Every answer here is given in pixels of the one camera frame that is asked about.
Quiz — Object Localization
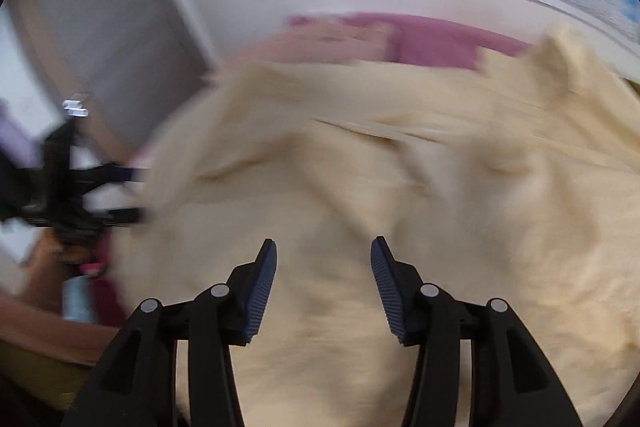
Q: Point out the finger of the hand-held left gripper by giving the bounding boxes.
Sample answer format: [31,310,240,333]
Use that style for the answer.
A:
[74,162,152,186]
[84,206,147,230]

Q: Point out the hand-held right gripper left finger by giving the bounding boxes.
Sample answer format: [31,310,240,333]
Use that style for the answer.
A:
[60,238,277,427]

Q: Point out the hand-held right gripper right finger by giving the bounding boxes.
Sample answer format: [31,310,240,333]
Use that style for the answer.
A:
[370,235,583,427]

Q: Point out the cream cloth garment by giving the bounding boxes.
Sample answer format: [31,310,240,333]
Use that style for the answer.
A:
[107,24,640,427]

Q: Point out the person's left hand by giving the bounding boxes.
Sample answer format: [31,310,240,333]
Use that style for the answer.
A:
[21,232,98,304]

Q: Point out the purple garment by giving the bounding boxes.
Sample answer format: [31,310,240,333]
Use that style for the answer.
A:
[0,101,37,155]

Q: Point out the grey curtained window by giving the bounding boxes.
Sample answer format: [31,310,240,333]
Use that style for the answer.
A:
[6,0,222,150]

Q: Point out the peach pink garment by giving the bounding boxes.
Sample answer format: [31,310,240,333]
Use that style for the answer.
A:
[204,19,397,78]

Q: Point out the pink flower-print bed sheet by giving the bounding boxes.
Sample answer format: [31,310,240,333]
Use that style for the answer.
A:
[87,11,532,329]

